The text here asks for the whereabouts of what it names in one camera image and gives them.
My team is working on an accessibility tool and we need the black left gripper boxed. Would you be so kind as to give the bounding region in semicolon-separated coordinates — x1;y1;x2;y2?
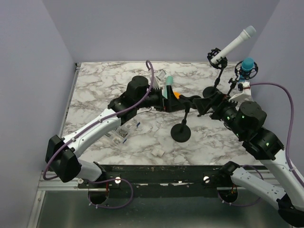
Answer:
135;85;185;113

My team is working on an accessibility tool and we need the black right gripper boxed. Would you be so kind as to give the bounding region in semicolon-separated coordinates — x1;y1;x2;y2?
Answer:
193;89;245;138

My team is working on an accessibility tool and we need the mint green microphone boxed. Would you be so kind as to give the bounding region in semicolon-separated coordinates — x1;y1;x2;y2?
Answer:
161;75;174;99

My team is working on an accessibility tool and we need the black round-base microphone stand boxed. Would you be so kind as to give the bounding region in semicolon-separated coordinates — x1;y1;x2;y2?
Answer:
171;95;201;143

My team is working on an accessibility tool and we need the blue microphone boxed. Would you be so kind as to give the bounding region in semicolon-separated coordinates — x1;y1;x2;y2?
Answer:
235;57;257;82

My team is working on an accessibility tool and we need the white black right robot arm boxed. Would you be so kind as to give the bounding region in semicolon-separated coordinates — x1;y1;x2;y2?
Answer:
193;91;304;228

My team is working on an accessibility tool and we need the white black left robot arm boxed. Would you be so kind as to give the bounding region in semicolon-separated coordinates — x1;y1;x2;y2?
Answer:
45;76;188;188

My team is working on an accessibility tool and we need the white microphone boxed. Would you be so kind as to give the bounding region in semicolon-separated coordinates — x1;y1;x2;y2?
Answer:
211;26;256;64

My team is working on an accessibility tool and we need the orange tape measure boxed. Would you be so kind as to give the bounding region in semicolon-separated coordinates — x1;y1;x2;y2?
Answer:
173;92;181;99

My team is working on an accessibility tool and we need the small white plastic fitting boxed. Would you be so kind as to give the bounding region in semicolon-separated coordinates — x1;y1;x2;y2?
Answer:
151;148;164;157

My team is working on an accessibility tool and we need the clear plastic screw box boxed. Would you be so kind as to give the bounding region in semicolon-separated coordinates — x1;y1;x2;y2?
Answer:
104;119;141;146

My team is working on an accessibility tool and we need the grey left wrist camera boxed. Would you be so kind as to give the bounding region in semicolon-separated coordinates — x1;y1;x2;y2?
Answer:
152;69;166;89

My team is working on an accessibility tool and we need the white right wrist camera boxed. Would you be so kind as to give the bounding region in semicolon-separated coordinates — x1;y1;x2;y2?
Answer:
229;81;251;102

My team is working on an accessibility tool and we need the black shock-mount stand round base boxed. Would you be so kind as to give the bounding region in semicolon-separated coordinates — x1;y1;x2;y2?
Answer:
202;47;229;98

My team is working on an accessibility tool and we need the black shock-mount tripod stand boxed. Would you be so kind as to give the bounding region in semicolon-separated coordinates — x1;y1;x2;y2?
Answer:
227;63;258;95

